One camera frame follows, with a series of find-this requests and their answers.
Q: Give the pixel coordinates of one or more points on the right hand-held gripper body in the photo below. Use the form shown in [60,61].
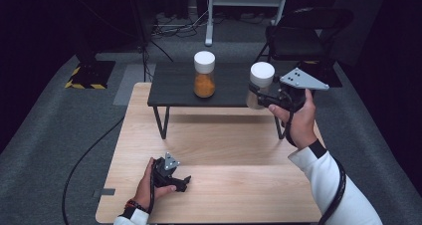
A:
[293,97]

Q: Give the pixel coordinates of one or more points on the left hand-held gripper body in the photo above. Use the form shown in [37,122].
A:
[162,177]

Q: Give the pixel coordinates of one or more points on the jar of white powder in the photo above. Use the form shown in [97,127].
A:
[262,74]

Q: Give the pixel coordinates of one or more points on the jar of orange powder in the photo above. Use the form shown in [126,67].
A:
[204,84]

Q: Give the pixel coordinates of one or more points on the black raised shelf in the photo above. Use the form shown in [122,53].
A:
[172,85]

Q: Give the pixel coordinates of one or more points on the person's left hand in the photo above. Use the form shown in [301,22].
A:
[144,193]

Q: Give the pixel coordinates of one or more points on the person's right hand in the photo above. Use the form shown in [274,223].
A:
[302,128]

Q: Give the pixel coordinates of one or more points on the grey tape strip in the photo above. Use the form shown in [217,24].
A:
[105,192]

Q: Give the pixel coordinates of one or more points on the black folding chair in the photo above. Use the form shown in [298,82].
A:
[298,36]

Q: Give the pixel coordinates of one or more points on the black stand pole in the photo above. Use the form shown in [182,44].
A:
[142,16]

